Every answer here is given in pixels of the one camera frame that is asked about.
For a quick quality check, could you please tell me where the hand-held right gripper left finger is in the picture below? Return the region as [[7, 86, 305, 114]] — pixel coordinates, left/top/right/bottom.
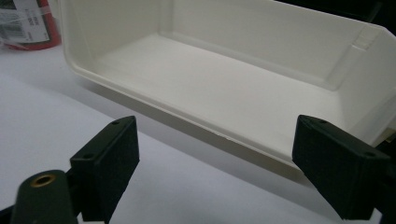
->
[[69, 115, 140, 224]]

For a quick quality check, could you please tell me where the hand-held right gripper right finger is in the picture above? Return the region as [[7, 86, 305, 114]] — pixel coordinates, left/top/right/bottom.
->
[[291, 114, 391, 221]]

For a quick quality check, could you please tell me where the white plastic bin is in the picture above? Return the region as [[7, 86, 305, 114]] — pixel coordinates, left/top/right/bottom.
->
[[59, 0, 396, 172]]

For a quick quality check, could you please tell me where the red can with label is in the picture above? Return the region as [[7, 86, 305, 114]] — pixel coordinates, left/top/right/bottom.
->
[[0, 0, 63, 51]]

